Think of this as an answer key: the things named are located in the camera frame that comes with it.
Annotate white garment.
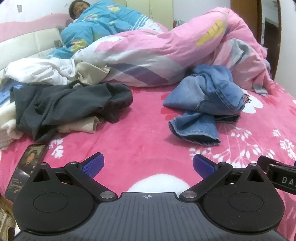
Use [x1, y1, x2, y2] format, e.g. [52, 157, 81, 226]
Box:
[3, 57, 78, 85]

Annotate pink carrot print quilt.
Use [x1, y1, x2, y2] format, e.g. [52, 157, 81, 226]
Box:
[72, 7, 271, 96]

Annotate pale yellow wardrobe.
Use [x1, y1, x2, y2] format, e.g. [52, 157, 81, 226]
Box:
[126, 0, 176, 30]

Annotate dark grey garment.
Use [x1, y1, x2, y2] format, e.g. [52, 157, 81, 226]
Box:
[10, 83, 134, 142]

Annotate black smartphone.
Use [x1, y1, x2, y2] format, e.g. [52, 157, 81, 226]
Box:
[5, 144, 48, 201]

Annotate blue denim jeans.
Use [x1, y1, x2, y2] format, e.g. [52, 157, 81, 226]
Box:
[162, 64, 246, 146]

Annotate beige garment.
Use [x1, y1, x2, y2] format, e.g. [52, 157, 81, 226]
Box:
[76, 62, 112, 88]

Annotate tan garment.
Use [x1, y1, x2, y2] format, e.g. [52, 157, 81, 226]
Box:
[57, 116, 105, 134]

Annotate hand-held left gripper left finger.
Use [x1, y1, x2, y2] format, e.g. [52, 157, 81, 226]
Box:
[30, 152, 117, 202]

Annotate light blue cloth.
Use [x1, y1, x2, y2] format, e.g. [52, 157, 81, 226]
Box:
[0, 85, 23, 107]

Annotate blue patterned quilt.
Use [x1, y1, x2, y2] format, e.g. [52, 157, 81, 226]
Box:
[46, 0, 163, 59]

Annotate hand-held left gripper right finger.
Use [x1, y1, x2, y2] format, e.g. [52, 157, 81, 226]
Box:
[179, 153, 268, 202]

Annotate cream fleece garment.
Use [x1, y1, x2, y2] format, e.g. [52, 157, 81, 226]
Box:
[0, 100, 24, 150]

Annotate brown wooden door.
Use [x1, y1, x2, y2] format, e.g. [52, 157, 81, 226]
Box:
[254, 0, 282, 80]

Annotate white padded headboard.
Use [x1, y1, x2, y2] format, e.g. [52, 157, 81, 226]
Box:
[0, 27, 65, 70]

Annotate pink floral bed sheet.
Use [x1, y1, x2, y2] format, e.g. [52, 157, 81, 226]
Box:
[0, 80, 296, 237]

